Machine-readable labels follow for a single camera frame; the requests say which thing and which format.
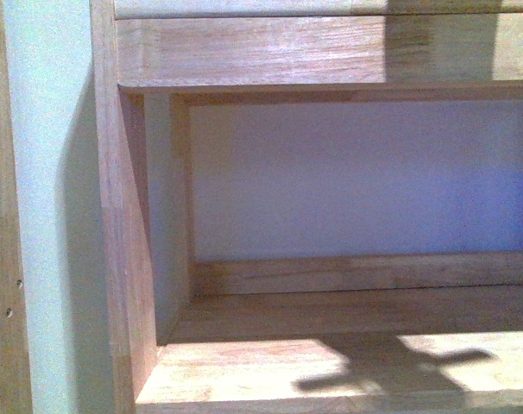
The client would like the wooden post with holes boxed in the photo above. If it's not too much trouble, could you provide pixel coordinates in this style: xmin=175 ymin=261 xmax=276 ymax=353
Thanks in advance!
xmin=0 ymin=1 xmax=33 ymax=413

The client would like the wooden shelf unit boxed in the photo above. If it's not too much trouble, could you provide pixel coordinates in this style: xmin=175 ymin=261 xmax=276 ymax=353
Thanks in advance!
xmin=90 ymin=1 xmax=523 ymax=413

